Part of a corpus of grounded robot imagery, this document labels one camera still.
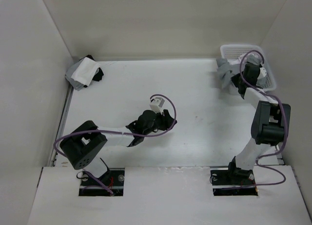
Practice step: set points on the white plastic basket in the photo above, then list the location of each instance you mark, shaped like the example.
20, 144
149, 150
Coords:
233, 51

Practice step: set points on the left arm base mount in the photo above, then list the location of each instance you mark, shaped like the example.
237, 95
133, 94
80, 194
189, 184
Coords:
114, 180

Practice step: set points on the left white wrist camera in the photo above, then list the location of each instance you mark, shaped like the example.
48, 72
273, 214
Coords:
156, 104

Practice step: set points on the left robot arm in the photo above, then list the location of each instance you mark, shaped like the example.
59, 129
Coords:
83, 145

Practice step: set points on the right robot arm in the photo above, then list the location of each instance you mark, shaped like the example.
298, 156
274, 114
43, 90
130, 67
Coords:
269, 127

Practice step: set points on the white tank top in basket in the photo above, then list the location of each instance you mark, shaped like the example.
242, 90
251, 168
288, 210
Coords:
240, 59

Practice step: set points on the grey tank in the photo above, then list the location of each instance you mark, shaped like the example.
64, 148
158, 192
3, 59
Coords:
68, 75
226, 71

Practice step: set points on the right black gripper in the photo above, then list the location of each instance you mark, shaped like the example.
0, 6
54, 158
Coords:
234, 80

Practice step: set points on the folded white tank top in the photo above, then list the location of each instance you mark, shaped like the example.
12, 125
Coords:
85, 72

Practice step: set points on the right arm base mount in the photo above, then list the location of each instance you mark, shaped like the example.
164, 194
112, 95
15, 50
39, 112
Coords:
226, 185

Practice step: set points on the folded grey tank top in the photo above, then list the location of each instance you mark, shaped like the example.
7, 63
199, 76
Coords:
68, 75

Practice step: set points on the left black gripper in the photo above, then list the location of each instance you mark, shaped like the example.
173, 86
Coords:
167, 121

